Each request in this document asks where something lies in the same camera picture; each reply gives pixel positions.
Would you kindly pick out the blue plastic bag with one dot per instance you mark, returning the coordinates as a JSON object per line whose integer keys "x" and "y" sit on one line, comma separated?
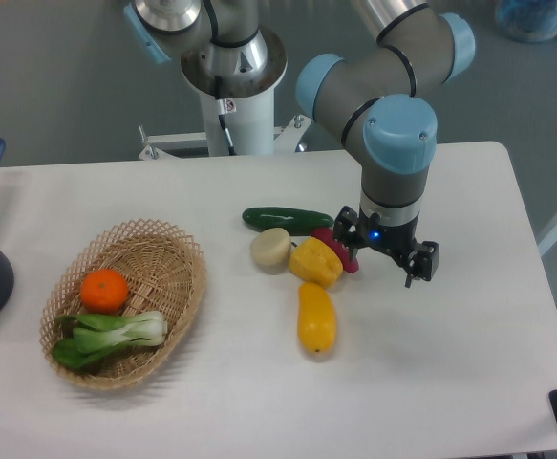
{"x": 529, "y": 22}

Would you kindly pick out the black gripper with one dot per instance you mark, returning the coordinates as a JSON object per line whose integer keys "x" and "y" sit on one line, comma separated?
{"x": 355, "y": 231}

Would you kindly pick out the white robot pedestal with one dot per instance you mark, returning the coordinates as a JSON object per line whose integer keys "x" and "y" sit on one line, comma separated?
{"x": 236, "y": 88}

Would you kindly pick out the woven wicker basket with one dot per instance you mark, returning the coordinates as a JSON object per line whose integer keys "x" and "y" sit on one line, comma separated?
{"x": 165, "y": 271}

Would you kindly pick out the green bok choy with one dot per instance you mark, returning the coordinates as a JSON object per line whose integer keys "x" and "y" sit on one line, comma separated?
{"x": 96, "y": 336}

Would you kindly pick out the beige round potato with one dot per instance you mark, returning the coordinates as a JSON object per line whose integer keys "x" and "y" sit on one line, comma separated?
{"x": 271, "y": 247}

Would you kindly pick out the green cucumber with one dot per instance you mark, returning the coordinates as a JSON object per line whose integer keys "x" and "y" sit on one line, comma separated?
{"x": 295, "y": 221}

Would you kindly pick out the orange tangerine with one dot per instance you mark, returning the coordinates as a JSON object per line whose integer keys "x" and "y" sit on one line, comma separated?
{"x": 104, "y": 291}

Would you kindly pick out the yellow bell pepper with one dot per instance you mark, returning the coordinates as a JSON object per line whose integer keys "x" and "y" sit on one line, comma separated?
{"x": 314, "y": 261}

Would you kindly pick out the magenta sweet potato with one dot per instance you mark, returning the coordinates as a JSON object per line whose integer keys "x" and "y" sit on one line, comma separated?
{"x": 325, "y": 235}

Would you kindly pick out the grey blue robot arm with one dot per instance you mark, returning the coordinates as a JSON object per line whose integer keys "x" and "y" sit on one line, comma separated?
{"x": 372, "y": 108}

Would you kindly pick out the yellow mango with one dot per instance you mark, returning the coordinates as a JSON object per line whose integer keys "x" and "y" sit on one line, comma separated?
{"x": 316, "y": 323}

